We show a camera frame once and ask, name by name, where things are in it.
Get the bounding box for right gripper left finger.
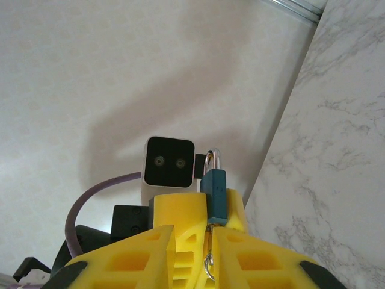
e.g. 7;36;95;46
45;225;197;289

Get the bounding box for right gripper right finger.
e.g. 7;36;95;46
197;227;347;289

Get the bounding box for dark teal padlock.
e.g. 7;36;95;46
199;147;229;227

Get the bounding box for silver keys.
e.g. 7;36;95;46
203;223;219;282

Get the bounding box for purple cable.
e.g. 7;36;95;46
64;170;144;260

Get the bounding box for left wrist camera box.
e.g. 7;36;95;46
140;136;199;206

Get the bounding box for aluminium frame post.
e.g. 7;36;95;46
269;0;329;22

